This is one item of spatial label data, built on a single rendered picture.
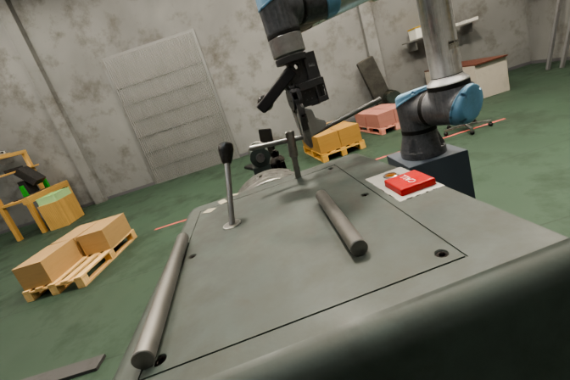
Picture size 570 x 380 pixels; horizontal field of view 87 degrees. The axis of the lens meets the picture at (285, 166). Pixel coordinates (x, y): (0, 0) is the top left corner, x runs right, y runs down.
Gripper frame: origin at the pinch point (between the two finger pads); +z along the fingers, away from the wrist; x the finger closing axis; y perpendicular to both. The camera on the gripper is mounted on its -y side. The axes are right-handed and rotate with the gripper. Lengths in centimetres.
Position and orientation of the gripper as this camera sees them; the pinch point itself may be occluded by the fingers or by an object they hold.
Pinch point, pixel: (306, 143)
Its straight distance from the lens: 72.4
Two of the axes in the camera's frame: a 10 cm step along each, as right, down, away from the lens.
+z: 3.0, 9.2, 2.5
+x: -1.4, -2.1, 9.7
